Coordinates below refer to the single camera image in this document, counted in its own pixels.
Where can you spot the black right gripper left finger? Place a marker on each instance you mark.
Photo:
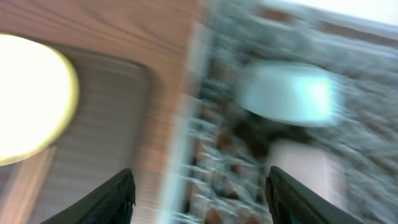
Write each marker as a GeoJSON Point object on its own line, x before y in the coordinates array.
{"type": "Point", "coordinates": [110, 203]}

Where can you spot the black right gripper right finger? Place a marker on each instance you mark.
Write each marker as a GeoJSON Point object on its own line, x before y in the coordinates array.
{"type": "Point", "coordinates": [290, 202]}

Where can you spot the cream white cup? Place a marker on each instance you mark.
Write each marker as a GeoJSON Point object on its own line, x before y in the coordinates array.
{"type": "Point", "coordinates": [311, 166]}

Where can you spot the light blue bowl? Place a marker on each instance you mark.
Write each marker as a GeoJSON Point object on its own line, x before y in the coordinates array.
{"type": "Point", "coordinates": [290, 92]}

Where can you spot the grey dishwasher rack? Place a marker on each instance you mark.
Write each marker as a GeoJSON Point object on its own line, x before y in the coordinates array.
{"type": "Point", "coordinates": [217, 165]}

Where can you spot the dark brown serving tray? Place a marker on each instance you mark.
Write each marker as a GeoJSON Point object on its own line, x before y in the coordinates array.
{"type": "Point", "coordinates": [104, 136]}

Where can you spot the yellow plate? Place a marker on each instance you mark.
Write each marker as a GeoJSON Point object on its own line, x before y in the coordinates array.
{"type": "Point", "coordinates": [39, 96]}

